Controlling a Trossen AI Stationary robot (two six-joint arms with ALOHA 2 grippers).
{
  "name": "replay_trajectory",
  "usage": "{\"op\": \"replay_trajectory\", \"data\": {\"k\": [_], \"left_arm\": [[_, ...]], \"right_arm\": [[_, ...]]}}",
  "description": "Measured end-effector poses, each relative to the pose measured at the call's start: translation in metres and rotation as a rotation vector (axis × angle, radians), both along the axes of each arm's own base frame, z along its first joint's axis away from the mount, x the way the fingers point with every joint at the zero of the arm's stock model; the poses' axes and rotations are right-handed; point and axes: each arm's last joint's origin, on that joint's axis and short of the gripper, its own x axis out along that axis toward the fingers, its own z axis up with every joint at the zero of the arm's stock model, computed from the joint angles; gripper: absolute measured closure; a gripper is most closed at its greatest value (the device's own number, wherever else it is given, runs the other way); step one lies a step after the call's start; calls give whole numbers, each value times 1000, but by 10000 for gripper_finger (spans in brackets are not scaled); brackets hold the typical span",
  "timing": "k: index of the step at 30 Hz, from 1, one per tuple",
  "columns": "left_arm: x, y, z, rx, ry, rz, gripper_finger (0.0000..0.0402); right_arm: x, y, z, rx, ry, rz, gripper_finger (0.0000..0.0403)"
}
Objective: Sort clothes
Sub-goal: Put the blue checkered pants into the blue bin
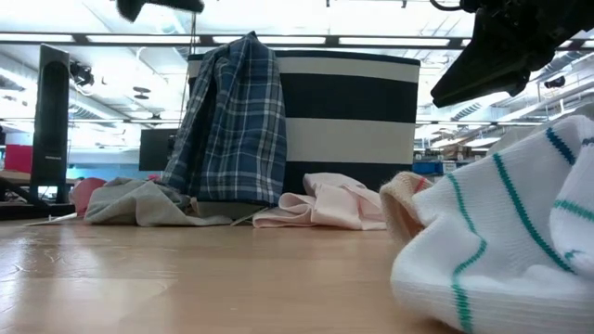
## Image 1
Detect white garment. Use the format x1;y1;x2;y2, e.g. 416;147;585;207
484;101;594;157

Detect blue plaid shirt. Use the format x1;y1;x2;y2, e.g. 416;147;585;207
161;31;288;208

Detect red panel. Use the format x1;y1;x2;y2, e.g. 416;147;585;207
4;144;33;173

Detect white sock green stripes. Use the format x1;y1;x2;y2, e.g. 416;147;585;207
390;114;594;334

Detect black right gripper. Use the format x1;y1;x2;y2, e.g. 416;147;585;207
430;0;594;109

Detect pale pink knit garment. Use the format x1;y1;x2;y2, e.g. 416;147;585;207
252;173;387;231

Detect grey garment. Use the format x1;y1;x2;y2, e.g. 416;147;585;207
83;177;233;227

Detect navy white striped fabric bin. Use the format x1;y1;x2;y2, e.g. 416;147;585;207
187;49;422;219

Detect salmon pink garment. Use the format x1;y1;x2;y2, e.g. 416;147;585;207
69;177;109;217

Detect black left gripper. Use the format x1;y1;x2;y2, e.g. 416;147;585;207
115;0;205;23

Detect beige striped sock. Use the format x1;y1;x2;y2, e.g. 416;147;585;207
379;171;435;245

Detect shelf with blue bins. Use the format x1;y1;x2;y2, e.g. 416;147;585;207
412;143;488;177

